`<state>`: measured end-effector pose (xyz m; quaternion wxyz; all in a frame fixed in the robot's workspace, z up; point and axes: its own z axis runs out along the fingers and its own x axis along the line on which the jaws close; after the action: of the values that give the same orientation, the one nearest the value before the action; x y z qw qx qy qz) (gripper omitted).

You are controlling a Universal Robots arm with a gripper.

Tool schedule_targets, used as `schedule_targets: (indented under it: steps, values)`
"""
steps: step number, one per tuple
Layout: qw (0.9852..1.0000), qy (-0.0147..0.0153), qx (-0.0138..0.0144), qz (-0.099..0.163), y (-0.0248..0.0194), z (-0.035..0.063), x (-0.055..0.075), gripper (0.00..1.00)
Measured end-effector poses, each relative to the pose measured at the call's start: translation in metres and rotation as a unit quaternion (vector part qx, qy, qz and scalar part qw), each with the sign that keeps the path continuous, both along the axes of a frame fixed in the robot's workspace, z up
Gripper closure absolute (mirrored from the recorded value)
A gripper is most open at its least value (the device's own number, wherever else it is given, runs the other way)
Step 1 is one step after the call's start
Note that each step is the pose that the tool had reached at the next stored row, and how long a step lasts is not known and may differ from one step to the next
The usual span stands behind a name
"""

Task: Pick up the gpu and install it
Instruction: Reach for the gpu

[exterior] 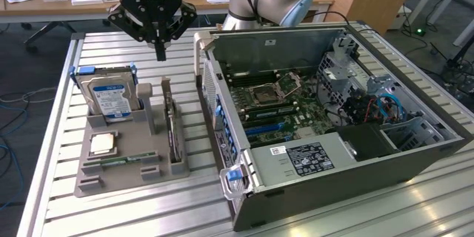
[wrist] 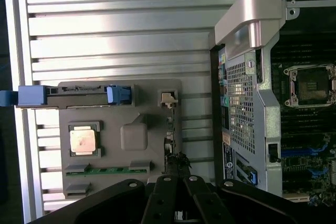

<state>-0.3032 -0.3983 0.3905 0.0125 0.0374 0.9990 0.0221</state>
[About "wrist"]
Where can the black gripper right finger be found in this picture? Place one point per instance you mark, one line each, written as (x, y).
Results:
(210, 203)

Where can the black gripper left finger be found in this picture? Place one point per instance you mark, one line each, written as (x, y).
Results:
(161, 197)

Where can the green RAM stick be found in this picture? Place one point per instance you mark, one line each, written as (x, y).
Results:
(110, 170)

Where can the grey parts rack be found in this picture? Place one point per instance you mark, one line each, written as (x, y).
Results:
(113, 155)

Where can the white expansion slot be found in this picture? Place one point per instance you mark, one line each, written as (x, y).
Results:
(296, 197)

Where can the silver CPU chip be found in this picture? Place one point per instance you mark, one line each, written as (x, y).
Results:
(83, 141)

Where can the open grey PC case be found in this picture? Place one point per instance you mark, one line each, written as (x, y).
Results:
(270, 119)

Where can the blue expansion slot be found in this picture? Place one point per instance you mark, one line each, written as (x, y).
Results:
(302, 151)

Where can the green motherboard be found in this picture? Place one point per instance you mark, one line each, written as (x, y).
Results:
(302, 129)

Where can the hard disk blue caddy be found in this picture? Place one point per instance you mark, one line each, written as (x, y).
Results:
(78, 100)

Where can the CPU socket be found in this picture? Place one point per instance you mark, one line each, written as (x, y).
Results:
(312, 87)

